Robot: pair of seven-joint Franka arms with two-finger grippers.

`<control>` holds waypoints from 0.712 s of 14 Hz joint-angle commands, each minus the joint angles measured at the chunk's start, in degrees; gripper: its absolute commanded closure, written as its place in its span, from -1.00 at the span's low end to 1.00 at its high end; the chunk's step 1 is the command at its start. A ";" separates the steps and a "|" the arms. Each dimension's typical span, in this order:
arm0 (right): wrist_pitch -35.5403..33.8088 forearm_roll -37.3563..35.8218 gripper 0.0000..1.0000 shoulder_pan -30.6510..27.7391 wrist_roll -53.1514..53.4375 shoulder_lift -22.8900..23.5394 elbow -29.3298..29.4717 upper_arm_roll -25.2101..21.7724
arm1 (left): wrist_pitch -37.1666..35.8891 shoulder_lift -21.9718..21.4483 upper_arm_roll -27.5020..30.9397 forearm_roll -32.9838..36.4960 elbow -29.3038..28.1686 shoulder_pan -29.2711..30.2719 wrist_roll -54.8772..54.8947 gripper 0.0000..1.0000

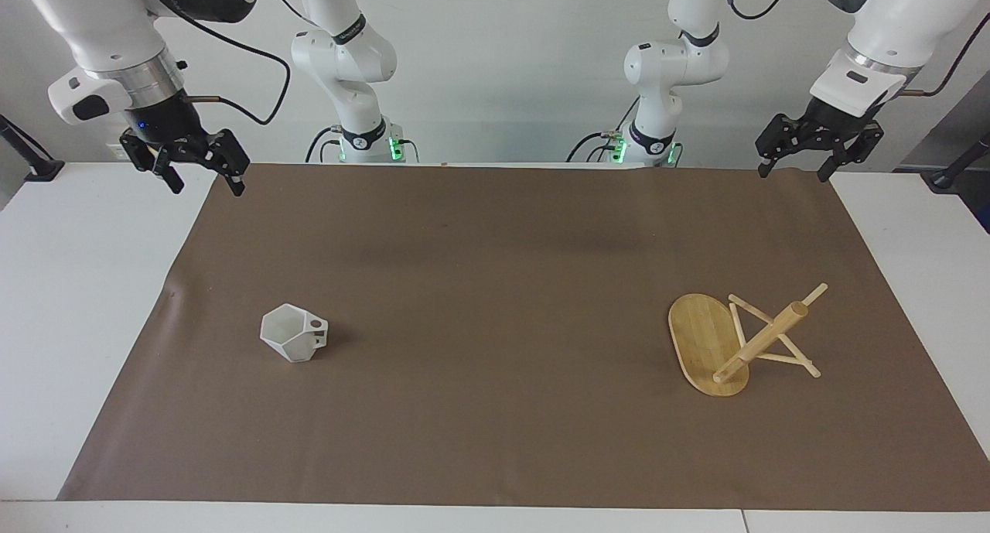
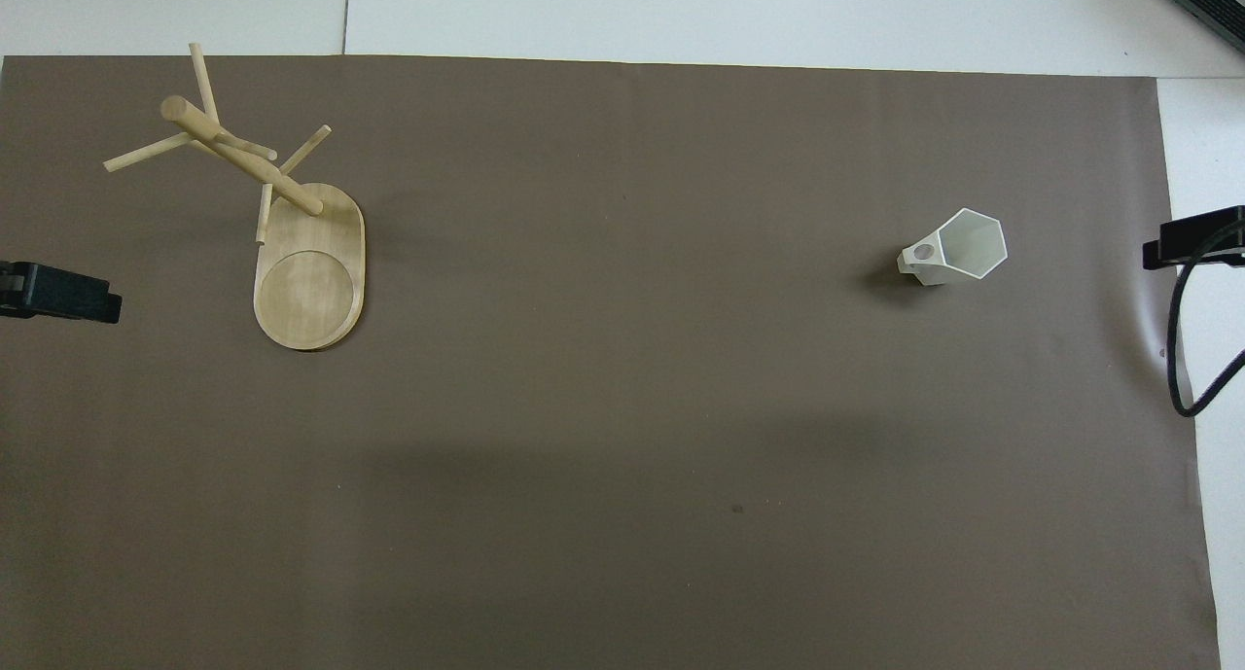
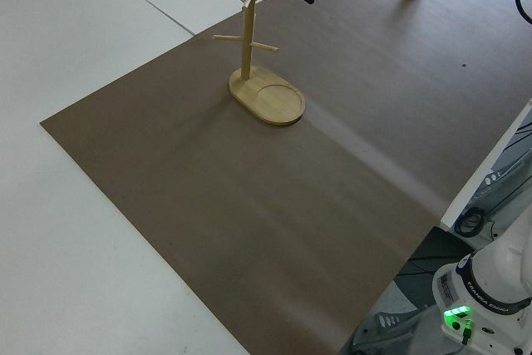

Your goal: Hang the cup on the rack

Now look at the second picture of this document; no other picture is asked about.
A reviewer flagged wooden cup rack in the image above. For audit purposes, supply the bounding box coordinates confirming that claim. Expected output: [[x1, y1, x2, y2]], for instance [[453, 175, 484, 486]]
[[103, 43, 367, 351]]

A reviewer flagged black clamp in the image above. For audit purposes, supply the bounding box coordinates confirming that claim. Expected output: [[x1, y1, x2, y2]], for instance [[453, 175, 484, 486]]
[[1142, 205, 1245, 270], [0, 261, 124, 325]]

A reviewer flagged black cable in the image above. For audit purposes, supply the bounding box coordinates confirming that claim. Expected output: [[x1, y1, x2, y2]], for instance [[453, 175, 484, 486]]
[[1167, 225, 1245, 418]]

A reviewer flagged black right clamp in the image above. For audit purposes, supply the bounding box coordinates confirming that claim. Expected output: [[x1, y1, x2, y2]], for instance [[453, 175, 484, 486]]
[[1142, 205, 1245, 270]]

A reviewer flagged black left clamp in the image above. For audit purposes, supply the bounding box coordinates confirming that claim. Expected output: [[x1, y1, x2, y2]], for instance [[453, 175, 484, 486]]
[[0, 261, 124, 325]]

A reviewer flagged white hexagonal cup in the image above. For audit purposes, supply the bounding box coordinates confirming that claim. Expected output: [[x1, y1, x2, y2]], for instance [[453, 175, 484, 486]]
[[897, 207, 1009, 288]]

